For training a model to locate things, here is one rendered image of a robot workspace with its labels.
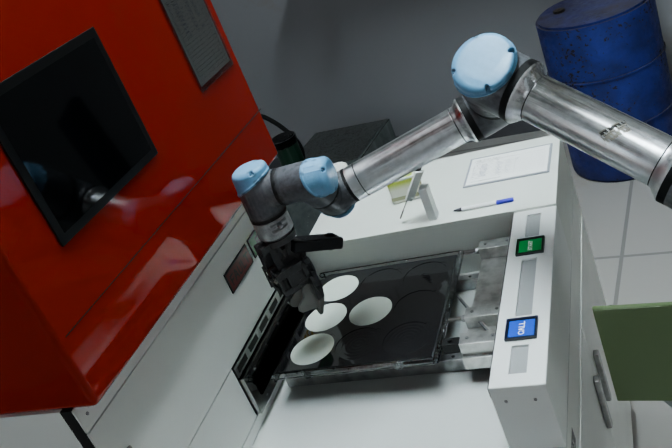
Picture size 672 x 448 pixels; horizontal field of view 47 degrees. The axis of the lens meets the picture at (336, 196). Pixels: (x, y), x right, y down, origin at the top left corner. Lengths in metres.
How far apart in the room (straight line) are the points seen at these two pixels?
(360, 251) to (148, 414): 0.72
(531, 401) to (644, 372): 0.20
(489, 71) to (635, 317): 0.46
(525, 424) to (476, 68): 0.60
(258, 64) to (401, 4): 1.03
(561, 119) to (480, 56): 0.17
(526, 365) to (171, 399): 0.61
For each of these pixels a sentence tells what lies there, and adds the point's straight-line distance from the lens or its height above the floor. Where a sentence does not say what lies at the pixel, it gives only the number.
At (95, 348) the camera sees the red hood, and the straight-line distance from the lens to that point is 1.21.
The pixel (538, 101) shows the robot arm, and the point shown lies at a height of 1.31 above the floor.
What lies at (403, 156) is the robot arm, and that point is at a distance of 1.50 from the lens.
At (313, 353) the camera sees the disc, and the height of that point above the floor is 0.90.
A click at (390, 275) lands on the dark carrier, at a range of 1.79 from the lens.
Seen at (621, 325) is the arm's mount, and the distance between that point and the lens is 1.32.
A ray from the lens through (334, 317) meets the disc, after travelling 1.72.
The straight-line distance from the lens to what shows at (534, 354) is 1.34.
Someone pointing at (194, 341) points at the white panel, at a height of 1.09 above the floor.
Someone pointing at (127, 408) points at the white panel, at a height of 1.14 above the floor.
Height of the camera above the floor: 1.81
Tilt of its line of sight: 24 degrees down
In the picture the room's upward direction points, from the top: 23 degrees counter-clockwise
